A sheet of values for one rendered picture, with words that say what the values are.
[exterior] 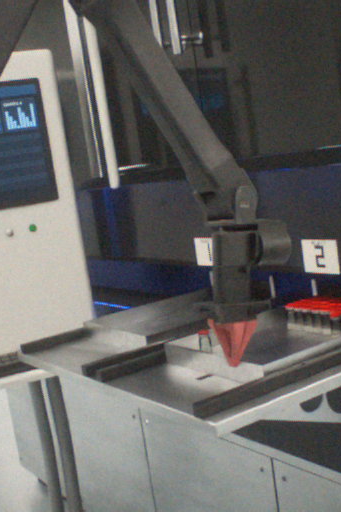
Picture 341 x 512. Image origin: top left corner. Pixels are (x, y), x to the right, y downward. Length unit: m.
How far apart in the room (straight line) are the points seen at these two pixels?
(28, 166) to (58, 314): 0.39
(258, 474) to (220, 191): 0.80
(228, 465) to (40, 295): 0.63
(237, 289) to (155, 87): 0.31
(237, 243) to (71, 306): 0.91
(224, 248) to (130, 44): 0.32
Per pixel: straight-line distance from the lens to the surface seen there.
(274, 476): 1.64
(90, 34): 1.77
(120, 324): 1.63
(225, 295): 1.09
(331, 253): 1.31
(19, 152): 1.88
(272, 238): 1.13
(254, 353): 1.28
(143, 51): 1.04
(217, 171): 1.07
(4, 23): 0.95
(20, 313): 1.90
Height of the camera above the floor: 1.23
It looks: 8 degrees down
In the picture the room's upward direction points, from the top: 9 degrees counter-clockwise
